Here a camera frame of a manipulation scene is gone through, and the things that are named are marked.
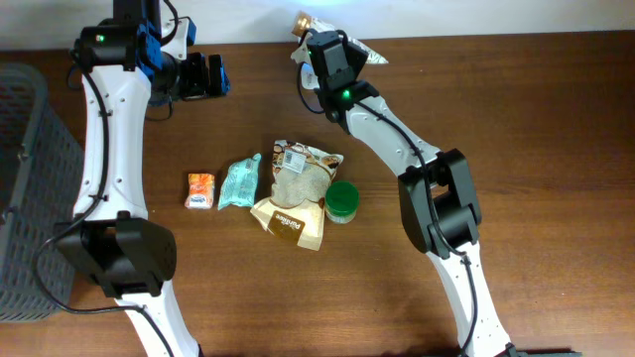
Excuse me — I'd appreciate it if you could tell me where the white cream tube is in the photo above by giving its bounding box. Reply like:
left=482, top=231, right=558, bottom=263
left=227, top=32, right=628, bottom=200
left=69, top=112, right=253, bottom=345
left=291, top=12, right=389, bottom=89

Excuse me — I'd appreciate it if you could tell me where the small orange white packet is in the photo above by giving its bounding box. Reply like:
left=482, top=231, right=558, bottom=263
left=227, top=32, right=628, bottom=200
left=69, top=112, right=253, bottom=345
left=185, top=174, right=215, bottom=209

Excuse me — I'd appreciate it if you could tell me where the teal tissue packet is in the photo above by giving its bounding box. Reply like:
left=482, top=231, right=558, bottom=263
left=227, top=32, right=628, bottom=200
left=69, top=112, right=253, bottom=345
left=217, top=154, right=262, bottom=210

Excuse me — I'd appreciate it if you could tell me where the brown breadcrumb bag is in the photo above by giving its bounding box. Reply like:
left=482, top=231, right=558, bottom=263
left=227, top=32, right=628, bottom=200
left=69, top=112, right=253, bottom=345
left=250, top=140, right=344, bottom=251

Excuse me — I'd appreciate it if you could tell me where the green lid spice jar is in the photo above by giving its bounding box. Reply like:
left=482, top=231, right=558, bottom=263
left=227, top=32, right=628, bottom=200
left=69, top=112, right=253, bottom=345
left=325, top=180, right=359, bottom=224

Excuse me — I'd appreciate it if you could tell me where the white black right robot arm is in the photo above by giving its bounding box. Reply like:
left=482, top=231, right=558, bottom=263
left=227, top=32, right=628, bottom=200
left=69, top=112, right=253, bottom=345
left=300, top=29, right=518, bottom=356

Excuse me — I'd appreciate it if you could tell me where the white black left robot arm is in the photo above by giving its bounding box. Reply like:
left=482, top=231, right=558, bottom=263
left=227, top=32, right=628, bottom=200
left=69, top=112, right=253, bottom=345
left=54, top=0, right=230, bottom=356

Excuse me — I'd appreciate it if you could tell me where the grey plastic mesh basket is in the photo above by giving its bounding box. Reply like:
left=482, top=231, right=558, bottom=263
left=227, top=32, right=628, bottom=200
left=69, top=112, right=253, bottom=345
left=1, top=63, right=83, bottom=323

